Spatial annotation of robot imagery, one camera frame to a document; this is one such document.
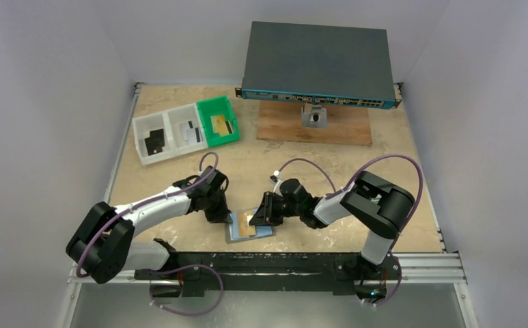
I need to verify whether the gold card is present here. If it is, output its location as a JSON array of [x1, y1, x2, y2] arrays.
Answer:
[[210, 115, 229, 136], [237, 209, 256, 238], [219, 120, 234, 136]]

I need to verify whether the grey leather card holder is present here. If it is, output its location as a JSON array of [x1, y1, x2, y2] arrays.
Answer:
[[225, 208, 275, 243]]

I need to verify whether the black card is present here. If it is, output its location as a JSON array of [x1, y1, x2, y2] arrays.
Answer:
[[144, 137, 164, 156], [149, 128, 165, 147]]

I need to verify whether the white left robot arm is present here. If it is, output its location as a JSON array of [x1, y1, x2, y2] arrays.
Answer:
[[66, 166, 231, 284]]

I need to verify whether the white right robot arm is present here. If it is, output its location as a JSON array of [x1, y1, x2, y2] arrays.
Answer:
[[249, 171, 416, 278]]

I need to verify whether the white middle bin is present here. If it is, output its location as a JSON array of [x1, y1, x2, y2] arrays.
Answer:
[[163, 102, 208, 157]]

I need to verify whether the white bin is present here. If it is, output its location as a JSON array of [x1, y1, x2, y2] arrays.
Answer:
[[163, 102, 208, 157], [132, 112, 176, 165]]

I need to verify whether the white left bin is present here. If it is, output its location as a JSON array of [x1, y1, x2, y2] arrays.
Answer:
[[132, 112, 176, 165]]

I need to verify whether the brown wooden board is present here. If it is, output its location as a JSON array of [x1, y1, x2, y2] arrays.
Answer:
[[257, 100, 372, 146]]

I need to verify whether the green bin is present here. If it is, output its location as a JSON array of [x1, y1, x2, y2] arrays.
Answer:
[[196, 96, 240, 148]]

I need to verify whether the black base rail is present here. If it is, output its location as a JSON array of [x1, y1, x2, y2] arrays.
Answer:
[[135, 251, 402, 301]]

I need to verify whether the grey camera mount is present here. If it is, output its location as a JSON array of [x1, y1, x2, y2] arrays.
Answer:
[[301, 104, 328, 128]]

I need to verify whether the grey network switch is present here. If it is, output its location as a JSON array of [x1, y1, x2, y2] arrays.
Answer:
[[235, 21, 401, 109]]

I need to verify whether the aluminium frame rail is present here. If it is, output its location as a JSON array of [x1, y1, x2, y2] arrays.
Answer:
[[69, 253, 468, 286]]

